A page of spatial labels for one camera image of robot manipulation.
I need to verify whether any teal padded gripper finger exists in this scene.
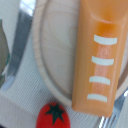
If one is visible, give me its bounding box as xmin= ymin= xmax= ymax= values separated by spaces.
xmin=0 ymin=19 xmax=10 ymax=88

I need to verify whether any round wooden plate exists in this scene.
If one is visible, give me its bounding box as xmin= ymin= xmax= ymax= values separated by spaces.
xmin=32 ymin=0 xmax=128 ymax=108

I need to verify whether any red tomato toy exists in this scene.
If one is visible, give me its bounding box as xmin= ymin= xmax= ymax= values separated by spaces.
xmin=35 ymin=102 xmax=71 ymax=128

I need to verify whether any fork with wooden handle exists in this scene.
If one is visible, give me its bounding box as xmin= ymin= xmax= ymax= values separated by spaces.
xmin=98 ymin=94 xmax=128 ymax=128

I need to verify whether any beige woven placemat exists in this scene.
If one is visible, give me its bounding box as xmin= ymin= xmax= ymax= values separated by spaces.
xmin=0 ymin=0 xmax=128 ymax=128

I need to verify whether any orange bread loaf toy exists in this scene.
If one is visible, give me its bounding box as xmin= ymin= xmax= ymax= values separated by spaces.
xmin=72 ymin=0 xmax=128 ymax=117

